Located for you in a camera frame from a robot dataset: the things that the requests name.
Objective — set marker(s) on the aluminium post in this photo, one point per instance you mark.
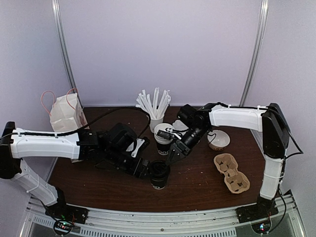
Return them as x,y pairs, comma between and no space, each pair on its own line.
62,41
261,27

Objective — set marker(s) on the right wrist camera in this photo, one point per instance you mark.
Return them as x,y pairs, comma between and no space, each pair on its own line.
172,134

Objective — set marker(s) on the white round bowl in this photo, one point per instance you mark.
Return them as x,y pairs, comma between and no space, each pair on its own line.
218,140

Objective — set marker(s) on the right aluminium post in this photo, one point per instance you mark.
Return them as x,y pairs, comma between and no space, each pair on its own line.
261,27

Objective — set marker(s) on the cardboard cup carrier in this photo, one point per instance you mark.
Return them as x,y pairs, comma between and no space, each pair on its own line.
235,180

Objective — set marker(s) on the aluminium front rail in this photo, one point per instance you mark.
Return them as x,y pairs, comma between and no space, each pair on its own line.
221,222

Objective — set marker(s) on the white scalloped bowl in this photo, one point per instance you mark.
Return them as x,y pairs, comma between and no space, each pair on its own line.
179,126

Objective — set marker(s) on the white paper bag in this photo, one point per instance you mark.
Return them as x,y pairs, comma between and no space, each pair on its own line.
66,113

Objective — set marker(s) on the white cup of straws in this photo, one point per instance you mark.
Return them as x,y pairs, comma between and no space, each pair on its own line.
155,105

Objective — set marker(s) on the black cup lid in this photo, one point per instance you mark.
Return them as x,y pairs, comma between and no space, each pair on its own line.
158,169

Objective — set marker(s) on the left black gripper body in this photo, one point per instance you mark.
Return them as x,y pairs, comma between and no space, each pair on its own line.
130,168

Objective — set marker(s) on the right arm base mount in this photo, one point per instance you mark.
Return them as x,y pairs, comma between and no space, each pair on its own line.
254,212

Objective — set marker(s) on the single black paper cup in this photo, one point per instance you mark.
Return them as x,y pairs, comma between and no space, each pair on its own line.
159,181

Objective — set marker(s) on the stack of paper cups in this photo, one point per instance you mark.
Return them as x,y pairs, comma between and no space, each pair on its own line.
163,145

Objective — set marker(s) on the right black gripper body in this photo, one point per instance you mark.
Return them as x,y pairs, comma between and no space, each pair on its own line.
184,146

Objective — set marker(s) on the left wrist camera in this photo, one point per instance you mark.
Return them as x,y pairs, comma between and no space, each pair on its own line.
136,146

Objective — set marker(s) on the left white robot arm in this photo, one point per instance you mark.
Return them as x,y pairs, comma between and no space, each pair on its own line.
120,146

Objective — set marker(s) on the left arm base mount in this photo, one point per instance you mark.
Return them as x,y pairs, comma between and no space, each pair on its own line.
65,212

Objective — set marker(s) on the left aluminium post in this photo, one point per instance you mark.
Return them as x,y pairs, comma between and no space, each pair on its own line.
62,41

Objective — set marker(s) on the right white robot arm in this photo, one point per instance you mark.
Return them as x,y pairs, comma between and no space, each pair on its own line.
268,120

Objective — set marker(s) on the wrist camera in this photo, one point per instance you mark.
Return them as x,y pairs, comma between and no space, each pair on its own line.
172,134
136,146

